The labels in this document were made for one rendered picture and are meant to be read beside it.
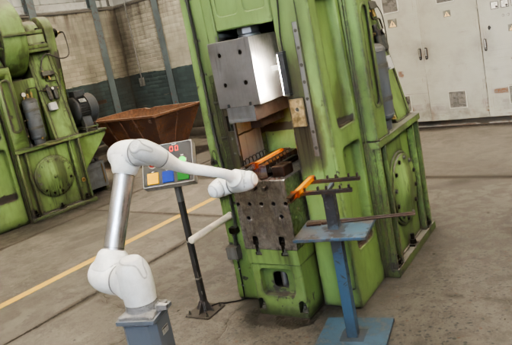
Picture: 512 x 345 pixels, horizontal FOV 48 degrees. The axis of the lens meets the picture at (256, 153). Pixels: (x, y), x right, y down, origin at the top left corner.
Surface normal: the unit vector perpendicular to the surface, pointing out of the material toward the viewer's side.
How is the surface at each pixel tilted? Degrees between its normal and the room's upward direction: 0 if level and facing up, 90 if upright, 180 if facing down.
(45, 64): 79
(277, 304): 89
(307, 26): 90
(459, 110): 90
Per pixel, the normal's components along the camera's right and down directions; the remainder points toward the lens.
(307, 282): 0.84, -0.07
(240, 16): -0.51, 0.26
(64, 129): 0.65, -0.18
